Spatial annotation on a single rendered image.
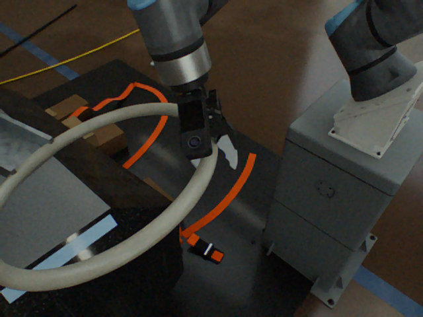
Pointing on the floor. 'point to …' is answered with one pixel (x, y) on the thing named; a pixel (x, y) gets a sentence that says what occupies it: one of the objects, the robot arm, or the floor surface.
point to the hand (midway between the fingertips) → (218, 170)
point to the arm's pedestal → (333, 195)
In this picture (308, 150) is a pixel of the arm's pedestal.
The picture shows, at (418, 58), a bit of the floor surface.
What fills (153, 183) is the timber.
